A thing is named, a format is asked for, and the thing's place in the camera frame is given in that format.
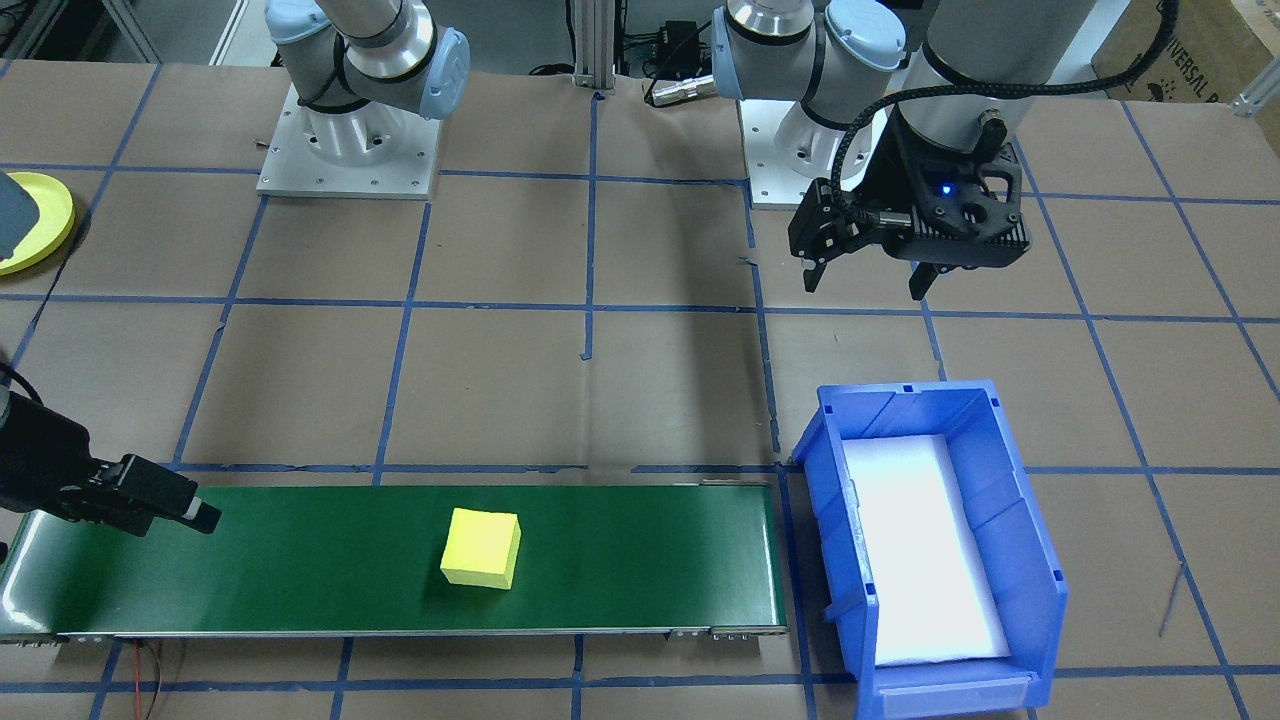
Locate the yellow foam block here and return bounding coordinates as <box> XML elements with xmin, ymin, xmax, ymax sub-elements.
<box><xmin>440</xmin><ymin>507</ymin><xmax>522</xmax><ymax>590</ymax></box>

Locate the yellow round plate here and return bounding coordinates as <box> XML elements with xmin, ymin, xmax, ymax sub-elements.
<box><xmin>0</xmin><ymin>172</ymin><xmax>77</xmax><ymax>276</ymax></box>

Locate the silver cylindrical connector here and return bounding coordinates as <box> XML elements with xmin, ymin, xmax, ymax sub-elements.
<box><xmin>645</xmin><ymin>75</ymin><xmax>721</xmax><ymax>107</ymax></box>

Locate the black power adapter box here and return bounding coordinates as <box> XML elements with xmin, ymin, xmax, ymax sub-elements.
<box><xmin>655</xmin><ymin>20</ymin><xmax>701</xmax><ymax>63</ymax></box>

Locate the blue plastic storage bin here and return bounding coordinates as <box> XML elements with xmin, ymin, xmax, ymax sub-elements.
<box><xmin>793</xmin><ymin>380</ymin><xmax>1069</xmax><ymax>720</ymax></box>

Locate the brown cardboard box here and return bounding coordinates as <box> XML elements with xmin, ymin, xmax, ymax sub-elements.
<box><xmin>1090</xmin><ymin>0</ymin><xmax>1280</xmax><ymax>106</ymax></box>

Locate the green conveyor belt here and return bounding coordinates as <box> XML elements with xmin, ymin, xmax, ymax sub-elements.
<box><xmin>0</xmin><ymin>483</ymin><xmax>791</xmax><ymax>643</ymax></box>

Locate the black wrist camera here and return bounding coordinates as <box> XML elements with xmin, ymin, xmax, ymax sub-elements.
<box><xmin>900</xmin><ymin>222</ymin><xmax>1032</xmax><ymax>271</ymax></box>

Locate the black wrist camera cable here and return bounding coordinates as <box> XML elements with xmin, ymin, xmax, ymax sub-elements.
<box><xmin>828</xmin><ymin>0</ymin><xmax>1181</xmax><ymax>229</ymax></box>

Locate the red conveyor power wire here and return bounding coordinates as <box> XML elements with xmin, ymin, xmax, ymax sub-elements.
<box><xmin>128</xmin><ymin>640</ymin><xmax>169</xmax><ymax>720</ymax></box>

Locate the aluminium extrusion post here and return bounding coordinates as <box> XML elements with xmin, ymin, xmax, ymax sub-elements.
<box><xmin>572</xmin><ymin>0</ymin><xmax>617</xmax><ymax>94</ymax></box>

